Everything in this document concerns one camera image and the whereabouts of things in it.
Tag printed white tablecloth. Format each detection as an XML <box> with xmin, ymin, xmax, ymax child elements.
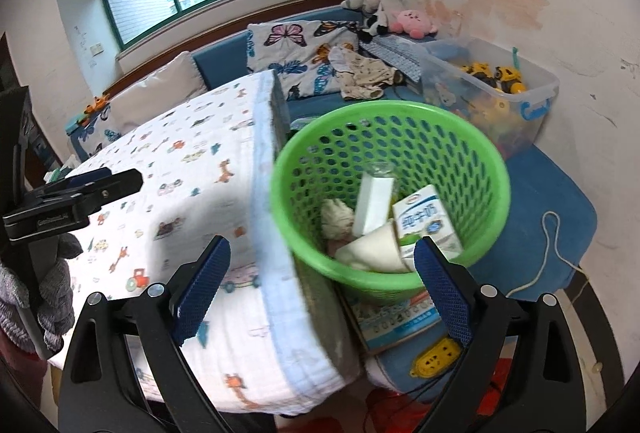
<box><xmin>50</xmin><ymin>70</ymin><xmax>361</xmax><ymax>416</ymax></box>

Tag yellow toy trucks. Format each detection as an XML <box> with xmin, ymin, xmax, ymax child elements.
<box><xmin>460</xmin><ymin>62</ymin><xmax>527</xmax><ymax>95</ymax></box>

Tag grey table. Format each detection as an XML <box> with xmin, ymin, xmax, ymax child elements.
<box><xmin>269</xmin><ymin>73</ymin><xmax>362</xmax><ymax>376</ymax></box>

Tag white pillow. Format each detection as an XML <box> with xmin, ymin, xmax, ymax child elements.
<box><xmin>107</xmin><ymin>52</ymin><xmax>208</xmax><ymax>134</ymax></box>

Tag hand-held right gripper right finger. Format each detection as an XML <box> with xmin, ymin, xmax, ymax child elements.
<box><xmin>413</xmin><ymin>236</ymin><xmax>586</xmax><ymax>433</ymax></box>

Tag clear plastic storage box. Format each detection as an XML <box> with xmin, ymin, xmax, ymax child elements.
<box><xmin>419</xmin><ymin>37</ymin><xmax>560</xmax><ymax>161</ymax></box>

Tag beige patterned baby garment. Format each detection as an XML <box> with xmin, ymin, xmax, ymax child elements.
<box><xmin>327</xmin><ymin>45</ymin><xmax>406</xmax><ymax>101</ymax></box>

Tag white paper cup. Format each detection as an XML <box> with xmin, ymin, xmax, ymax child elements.
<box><xmin>334</xmin><ymin>220</ymin><xmax>412</xmax><ymax>275</ymax></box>

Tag white tissue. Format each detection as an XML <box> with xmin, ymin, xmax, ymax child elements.
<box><xmin>320</xmin><ymin>199</ymin><xmax>359</xmax><ymax>242</ymax></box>

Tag person's left hand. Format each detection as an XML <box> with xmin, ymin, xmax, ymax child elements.
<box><xmin>0</xmin><ymin>233</ymin><xmax>83</xmax><ymax>354</ymax></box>

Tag pink round plush toy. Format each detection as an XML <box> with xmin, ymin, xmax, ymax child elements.
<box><xmin>389</xmin><ymin>9</ymin><xmax>440</xmax><ymax>38</ymax></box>

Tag butterfly print pillow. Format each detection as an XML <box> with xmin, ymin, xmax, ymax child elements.
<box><xmin>246</xmin><ymin>19</ymin><xmax>361</xmax><ymax>101</ymax></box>

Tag white cord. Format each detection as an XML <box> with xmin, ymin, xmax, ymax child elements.
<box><xmin>505</xmin><ymin>211</ymin><xmax>592</xmax><ymax>300</ymax></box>

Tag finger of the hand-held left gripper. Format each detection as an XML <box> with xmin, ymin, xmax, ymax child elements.
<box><xmin>2</xmin><ymin>169</ymin><xmax>143</xmax><ymax>241</ymax></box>
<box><xmin>42</xmin><ymin>168</ymin><xmax>113</xmax><ymax>194</ymax></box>

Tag orange toy figure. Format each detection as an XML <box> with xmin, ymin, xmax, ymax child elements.
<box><xmin>82</xmin><ymin>95</ymin><xmax>112</xmax><ymax>114</ymax></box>

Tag yellow power strip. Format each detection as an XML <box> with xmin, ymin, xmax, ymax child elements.
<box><xmin>410</xmin><ymin>337</ymin><xmax>462</xmax><ymax>379</ymax></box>

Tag black and white plush cow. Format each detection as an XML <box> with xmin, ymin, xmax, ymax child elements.
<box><xmin>359</xmin><ymin>0</ymin><xmax>397</xmax><ymax>37</ymax></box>

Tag white rectangular box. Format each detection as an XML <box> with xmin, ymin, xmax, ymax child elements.
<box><xmin>354</xmin><ymin>175</ymin><xmax>396</xmax><ymax>237</ymax></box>

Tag white blue milk carton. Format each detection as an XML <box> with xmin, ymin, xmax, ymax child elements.
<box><xmin>392</xmin><ymin>185</ymin><xmax>463</xmax><ymax>262</ymax></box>

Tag blue white printed booklet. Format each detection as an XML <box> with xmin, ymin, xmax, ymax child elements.
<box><xmin>349</xmin><ymin>290</ymin><xmax>444</xmax><ymax>355</ymax></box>

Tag green perforated plastic basket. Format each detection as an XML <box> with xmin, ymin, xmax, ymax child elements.
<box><xmin>270</xmin><ymin>100</ymin><xmax>511</xmax><ymax>293</ymax></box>

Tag grey patterned folded cloth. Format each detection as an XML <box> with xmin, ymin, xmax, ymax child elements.
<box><xmin>359</xmin><ymin>35</ymin><xmax>427</xmax><ymax>82</ymax></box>

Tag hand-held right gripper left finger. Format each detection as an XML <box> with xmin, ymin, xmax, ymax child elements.
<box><xmin>59</xmin><ymin>235</ymin><xmax>232</xmax><ymax>433</ymax></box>

